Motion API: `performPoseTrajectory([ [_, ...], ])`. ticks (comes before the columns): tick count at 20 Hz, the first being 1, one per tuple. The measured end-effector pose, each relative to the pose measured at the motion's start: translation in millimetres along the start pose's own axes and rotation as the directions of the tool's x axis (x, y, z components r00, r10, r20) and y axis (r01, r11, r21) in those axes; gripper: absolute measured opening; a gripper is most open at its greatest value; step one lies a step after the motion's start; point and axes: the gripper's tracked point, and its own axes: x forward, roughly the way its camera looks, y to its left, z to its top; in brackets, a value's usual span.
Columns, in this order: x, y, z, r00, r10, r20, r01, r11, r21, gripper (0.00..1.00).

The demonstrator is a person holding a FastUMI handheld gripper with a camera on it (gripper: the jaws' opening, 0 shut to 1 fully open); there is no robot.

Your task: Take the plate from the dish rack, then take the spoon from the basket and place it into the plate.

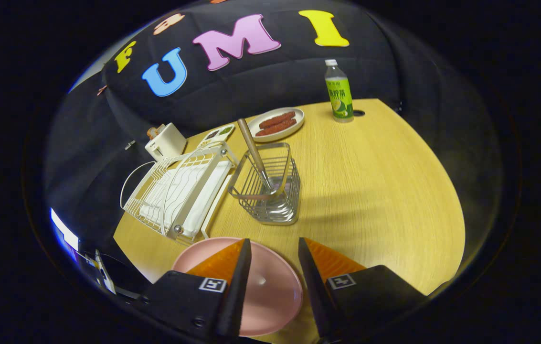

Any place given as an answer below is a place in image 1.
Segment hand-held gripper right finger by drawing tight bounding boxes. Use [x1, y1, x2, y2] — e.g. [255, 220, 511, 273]
[297, 237, 431, 342]

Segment wooden handle metal spoon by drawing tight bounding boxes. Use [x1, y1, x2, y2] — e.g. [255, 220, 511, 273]
[237, 118, 276, 192]

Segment bright lit screen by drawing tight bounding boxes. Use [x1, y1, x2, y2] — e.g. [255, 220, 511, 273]
[50, 207, 81, 262]

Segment white compartment seasoning dish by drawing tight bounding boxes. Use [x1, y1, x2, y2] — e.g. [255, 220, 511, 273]
[197, 124, 236, 149]

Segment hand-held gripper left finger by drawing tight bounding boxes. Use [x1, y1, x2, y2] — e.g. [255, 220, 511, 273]
[134, 238, 253, 340]

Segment metal wire basket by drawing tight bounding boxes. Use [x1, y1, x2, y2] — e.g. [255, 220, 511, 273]
[228, 142, 301, 226]

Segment white wire dish rack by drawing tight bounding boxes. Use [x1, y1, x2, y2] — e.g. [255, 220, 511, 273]
[120, 142, 240, 245]

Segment pink plate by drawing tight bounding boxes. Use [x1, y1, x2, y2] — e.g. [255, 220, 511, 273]
[172, 237, 303, 336]

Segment red sausage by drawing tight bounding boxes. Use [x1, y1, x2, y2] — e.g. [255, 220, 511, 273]
[255, 119, 297, 137]
[258, 111, 296, 129]

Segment white toaster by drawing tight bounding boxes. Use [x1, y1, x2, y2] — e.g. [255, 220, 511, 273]
[145, 123, 188, 162]

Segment black backdrop cloth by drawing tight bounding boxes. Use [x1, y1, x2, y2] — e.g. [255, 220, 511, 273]
[43, 0, 505, 268]

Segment beige round plate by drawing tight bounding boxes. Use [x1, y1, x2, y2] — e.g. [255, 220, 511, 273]
[247, 107, 305, 142]

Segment green label drink bottle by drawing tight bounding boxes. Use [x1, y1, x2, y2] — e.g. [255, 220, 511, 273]
[324, 59, 354, 123]

